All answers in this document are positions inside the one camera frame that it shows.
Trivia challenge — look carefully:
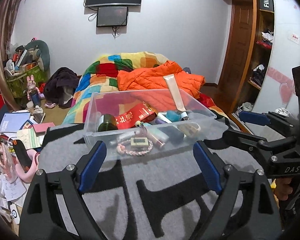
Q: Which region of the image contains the blue white booklet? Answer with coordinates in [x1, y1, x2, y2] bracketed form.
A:
[0, 112, 31, 133]

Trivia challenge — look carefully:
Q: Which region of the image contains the pink rabbit toy figure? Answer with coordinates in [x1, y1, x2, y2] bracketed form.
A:
[27, 75, 42, 107]

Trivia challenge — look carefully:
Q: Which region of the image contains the colourful patchwork quilt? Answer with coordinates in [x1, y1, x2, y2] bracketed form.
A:
[63, 51, 226, 124]

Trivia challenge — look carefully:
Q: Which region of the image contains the orange puffer jacket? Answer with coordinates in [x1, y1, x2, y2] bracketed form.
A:
[117, 61, 205, 99]

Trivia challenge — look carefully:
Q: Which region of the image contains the grey neck pillow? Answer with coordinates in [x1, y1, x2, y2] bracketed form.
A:
[25, 40, 50, 72]

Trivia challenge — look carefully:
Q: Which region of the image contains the white fountain pen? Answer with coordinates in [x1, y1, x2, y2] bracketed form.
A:
[143, 102, 158, 114]

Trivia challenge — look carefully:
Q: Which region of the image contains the beige cream tube white cap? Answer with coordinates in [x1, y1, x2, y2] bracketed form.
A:
[164, 74, 189, 120]

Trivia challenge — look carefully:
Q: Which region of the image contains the pink braided bracelet charm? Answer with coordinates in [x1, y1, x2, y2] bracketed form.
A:
[116, 131, 154, 157]

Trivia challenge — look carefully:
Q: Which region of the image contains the grey black patterned blanket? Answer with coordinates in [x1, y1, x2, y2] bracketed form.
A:
[37, 115, 265, 240]

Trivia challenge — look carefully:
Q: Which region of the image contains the striped pink brown curtain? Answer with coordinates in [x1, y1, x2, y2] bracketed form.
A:
[0, 0, 28, 111]

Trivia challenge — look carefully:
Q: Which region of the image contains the mint green small bottle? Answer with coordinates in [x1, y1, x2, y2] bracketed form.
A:
[143, 123, 169, 142]

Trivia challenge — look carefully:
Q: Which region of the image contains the wooden door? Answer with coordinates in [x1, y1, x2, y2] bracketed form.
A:
[217, 0, 253, 114]

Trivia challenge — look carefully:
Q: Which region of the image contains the clear plastic storage box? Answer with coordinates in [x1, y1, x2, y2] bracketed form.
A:
[83, 89, 216, 157]

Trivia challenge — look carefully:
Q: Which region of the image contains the person's right hand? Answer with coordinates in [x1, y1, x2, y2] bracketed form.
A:
[274, 178, 293, 201]

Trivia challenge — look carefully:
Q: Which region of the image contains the white sliding wardrobe door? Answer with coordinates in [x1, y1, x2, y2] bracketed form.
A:
[253, 0, 300, 119]

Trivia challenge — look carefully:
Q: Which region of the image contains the blue adhesive tape roll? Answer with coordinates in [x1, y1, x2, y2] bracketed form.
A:
[166, 111, 181, 122]

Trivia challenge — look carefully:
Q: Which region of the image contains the small wall monitor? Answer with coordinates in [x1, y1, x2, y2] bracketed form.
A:
[96, 6, 128, 28]

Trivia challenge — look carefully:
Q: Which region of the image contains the red paper box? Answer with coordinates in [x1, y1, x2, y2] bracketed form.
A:
[115, 102, 157, 129]

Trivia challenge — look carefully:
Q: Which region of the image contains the dark purple spray bottle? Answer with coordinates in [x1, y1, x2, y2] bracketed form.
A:
[154, 117, 185, 144]

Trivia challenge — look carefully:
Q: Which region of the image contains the small white ointment tube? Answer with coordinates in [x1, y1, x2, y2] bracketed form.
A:
[110, 131, 137, 146]

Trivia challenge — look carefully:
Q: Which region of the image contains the beige lipstick tube red band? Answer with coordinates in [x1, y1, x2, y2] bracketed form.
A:
[135, 121, 165, 148]

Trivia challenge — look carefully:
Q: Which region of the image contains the light green marker stick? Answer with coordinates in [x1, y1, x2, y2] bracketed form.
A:
[157, 113, 172, 124]

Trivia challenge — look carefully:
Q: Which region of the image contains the wooden shelf cabinet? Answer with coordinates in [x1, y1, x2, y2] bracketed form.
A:
[205, 0, 276, 106]

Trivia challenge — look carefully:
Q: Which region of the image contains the green basket of clutter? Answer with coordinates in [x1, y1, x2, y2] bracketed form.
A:
[5, 46, 49, 99]

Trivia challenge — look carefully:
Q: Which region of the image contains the dark purple clothes pile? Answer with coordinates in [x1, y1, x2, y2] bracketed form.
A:
[43, 67, 79, 108]

